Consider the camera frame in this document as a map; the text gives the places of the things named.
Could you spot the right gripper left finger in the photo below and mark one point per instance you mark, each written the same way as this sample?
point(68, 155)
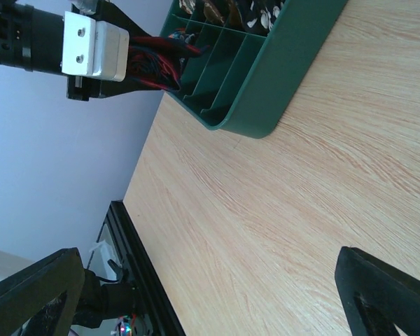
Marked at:
point(43, 296)

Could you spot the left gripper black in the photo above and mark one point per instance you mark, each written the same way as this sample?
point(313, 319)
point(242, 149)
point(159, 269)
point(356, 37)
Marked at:
point(83, 89)

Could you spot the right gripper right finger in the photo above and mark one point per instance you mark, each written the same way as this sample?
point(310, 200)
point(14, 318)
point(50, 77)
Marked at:
point(377, 298)

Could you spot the red navy striped tie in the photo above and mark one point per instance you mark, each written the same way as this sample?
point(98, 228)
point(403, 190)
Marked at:
point(157, 62)

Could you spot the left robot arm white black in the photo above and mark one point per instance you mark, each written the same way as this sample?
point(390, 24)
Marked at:
point(32, 39)

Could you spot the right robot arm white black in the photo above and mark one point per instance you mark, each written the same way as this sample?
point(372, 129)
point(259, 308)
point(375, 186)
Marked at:
point(90, 310)

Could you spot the rolled tie teal brown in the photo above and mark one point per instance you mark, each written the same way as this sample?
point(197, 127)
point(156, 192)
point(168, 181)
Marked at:
point(222, 12)

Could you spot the green compartment tray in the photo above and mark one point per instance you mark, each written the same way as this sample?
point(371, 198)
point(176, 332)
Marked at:
point(244, 82)

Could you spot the black aluminium frame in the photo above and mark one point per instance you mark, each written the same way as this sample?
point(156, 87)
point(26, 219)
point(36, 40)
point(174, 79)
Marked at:
point(139, 291)

